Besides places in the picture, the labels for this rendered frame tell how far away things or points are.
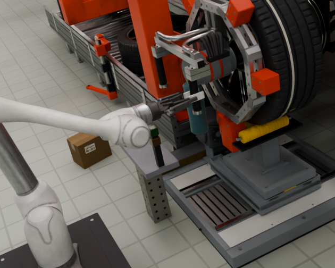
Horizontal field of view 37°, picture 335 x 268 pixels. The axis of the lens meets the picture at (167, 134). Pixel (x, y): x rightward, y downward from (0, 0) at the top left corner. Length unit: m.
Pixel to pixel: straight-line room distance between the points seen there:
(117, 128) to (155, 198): 0.95
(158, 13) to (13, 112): 1.08
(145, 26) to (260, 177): 0.95
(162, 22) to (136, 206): 1.03
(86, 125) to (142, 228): 1.08
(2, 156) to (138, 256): 0.90
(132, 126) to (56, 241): 0.58
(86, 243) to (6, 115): 0.72
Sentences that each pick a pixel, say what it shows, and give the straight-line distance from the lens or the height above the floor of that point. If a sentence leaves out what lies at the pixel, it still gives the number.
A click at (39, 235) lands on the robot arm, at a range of 1.99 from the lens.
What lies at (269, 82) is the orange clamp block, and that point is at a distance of 1.95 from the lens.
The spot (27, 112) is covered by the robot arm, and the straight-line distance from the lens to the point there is 1.81.
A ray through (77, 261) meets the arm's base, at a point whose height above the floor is 0.33.
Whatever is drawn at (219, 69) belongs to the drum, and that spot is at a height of 0.85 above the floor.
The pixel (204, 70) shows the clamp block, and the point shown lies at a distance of 1.97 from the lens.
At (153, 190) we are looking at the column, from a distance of 2.58.
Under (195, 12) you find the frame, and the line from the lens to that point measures 2.28.
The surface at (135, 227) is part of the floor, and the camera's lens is 2.71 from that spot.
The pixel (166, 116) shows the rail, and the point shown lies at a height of 0.33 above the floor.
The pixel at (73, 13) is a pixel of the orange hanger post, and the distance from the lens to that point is 4.47.
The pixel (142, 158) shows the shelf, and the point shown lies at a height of 0.45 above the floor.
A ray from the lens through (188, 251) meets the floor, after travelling 2.50.
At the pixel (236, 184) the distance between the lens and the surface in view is 2.60.
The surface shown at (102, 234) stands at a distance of 2.25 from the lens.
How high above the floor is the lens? 1.71
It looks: 30 degrees down
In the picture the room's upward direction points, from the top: 12 degrees counter-clockwise
